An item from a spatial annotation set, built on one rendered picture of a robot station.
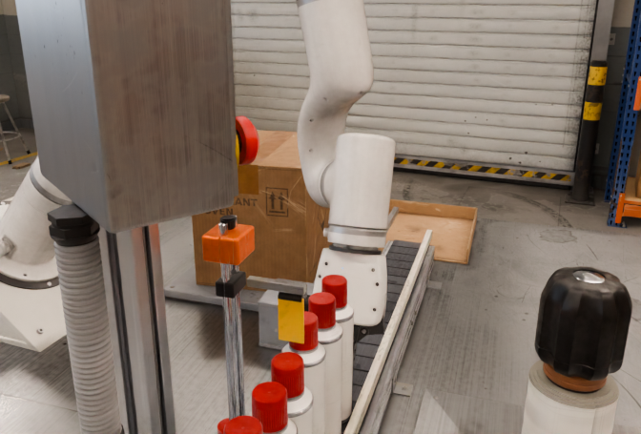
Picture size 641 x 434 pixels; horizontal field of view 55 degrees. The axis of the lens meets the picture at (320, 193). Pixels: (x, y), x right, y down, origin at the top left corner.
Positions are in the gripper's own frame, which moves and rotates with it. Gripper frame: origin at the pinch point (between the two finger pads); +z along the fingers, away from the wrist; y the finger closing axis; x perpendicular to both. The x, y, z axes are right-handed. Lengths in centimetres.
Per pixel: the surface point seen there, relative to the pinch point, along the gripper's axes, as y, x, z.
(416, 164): -52, 423, -61
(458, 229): 9, 82, -18
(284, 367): 0.6, -28.1, -4.9
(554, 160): 54, 410, -72
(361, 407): 4.3, -5.4, 4.9
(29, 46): -16, -48, -31
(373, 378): 4.3, 1.0, 2.6
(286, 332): -2.1, -20.7, -6.7
